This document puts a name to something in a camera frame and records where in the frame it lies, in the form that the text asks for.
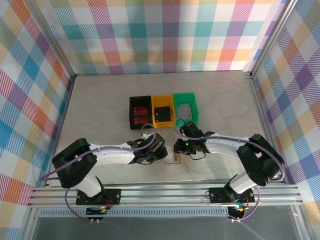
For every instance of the pink leather card holder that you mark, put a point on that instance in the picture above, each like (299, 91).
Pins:
(176, 157)

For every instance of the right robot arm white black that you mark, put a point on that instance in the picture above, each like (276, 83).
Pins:
(225, 147)

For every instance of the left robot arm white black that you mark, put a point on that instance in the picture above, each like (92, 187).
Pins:
(112, 153)

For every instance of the silver credit card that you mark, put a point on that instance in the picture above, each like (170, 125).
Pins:
(183, 112)

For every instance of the red credit card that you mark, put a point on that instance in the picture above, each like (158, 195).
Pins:
(140, 111)
(141, 120)

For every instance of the green plastic bin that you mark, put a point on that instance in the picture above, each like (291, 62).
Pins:
(185, 97)

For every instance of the yellow plastic bin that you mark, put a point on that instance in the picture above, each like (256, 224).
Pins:
(162, 100)

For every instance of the black plastic bin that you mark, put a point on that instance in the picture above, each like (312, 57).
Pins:
(140, 101)

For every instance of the grey metal panel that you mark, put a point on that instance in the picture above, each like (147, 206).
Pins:
(162, 228)

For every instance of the circuit board with lights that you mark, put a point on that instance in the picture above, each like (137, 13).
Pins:
(237, 211)
(96, 212)

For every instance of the plaid cloth backdrop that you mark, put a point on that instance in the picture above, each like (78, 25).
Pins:
(300, 100)
(20, 100)
(160, 37)

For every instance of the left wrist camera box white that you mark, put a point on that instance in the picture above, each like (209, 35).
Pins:
(145, 136)

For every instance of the aluminium mounting rail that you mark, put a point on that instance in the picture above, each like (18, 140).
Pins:
(162, 195)

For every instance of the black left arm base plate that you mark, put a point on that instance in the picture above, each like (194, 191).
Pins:
(113, 193)

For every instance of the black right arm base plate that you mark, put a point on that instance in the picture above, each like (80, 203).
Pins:
(217, 193)

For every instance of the aluminium table side rail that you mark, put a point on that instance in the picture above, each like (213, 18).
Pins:
(255, 100)
(67, 100)

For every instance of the aluminium frame post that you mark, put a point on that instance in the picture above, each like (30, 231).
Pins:
(50, 37)
(275, 35)

